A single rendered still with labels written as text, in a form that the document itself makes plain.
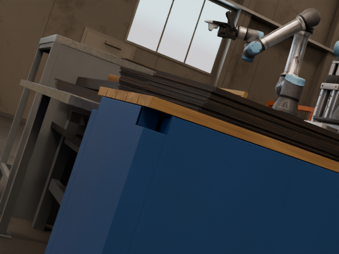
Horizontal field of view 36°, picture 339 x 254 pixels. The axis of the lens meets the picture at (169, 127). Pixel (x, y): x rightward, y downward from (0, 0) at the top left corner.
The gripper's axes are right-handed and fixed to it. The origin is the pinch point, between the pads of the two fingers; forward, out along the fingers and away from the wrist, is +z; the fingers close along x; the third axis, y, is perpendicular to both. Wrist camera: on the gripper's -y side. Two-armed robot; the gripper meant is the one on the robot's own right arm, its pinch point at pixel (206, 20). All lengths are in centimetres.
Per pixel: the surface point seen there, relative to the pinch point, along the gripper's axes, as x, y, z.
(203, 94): -210, 54, 8
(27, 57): 689, 23, 280
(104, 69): -10, 44, 51
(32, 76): 31, 58, 100
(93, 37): 729, -50, 175
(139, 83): -189, 54, 21
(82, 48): -16, 36, 65
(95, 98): -133, 60, 37
